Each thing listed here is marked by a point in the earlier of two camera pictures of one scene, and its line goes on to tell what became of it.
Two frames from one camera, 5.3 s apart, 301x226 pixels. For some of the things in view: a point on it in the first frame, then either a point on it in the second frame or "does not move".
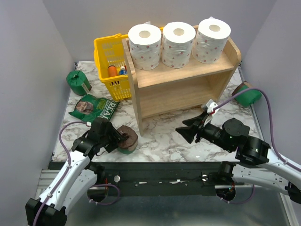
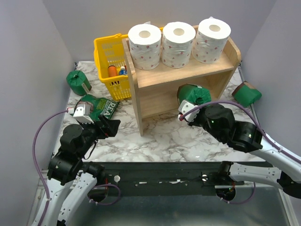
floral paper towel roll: x=145 y=41 does not move
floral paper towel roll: x=177 y=44 does not move
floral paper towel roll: x=210 y=40 does not move
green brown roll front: x=128 y=146 → x=196 y=94
